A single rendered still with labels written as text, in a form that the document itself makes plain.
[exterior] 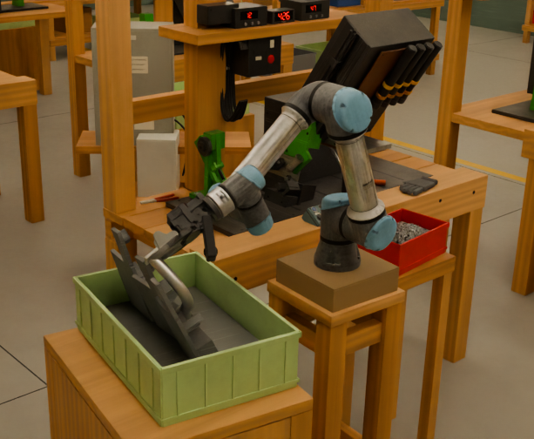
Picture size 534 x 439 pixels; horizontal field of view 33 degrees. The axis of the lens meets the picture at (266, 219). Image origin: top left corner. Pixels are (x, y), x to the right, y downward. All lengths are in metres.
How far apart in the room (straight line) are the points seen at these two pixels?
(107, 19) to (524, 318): 2.66
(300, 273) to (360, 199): 0.35
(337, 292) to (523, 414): 1.49
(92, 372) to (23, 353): 1.78
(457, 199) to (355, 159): 1.35
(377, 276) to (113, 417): 0.96
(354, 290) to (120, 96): 1.14
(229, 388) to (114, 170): 1.26
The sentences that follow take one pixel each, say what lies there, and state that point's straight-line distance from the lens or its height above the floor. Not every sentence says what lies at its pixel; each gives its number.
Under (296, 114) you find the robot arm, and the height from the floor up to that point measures 1.46.
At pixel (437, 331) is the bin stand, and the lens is 3.50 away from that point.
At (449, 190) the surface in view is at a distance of 3.84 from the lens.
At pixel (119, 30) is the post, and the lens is 3.31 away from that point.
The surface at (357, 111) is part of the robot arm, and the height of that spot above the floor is 1.49.
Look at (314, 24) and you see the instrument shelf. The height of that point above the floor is 1.53.
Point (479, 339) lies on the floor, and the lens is 4.57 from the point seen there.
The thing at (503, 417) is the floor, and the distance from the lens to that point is 4.00.
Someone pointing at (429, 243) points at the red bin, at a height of 0.87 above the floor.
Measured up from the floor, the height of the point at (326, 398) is 0.56.
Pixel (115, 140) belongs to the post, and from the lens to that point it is 3.38.
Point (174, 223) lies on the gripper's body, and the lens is 2.33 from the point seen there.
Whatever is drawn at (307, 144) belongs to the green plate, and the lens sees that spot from 3.47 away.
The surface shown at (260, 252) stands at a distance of 3.13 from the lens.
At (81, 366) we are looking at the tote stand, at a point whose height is 0.79.
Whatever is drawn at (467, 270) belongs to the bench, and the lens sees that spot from 4.14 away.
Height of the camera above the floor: 2.12
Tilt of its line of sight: 21 degrees down
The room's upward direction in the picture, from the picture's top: 2 degrees clockwise
